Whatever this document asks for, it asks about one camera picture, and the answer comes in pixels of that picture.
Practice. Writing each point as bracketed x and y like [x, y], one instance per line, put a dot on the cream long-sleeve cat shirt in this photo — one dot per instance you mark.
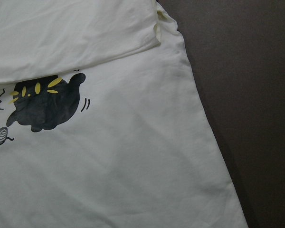
[101, 124]

